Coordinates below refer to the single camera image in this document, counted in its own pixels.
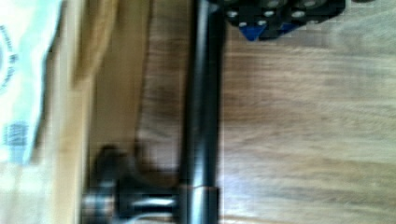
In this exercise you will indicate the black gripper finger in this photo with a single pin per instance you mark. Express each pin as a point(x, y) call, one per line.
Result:
point(263, 20)

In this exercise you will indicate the bamboo drawer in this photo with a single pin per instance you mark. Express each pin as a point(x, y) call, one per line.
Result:
point(308, 120)

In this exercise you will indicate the black drawer handle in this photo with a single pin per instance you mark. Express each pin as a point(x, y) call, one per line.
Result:
point(119, 194)

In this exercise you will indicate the bag of snacks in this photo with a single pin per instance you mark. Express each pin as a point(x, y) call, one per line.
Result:
point(27, 29)

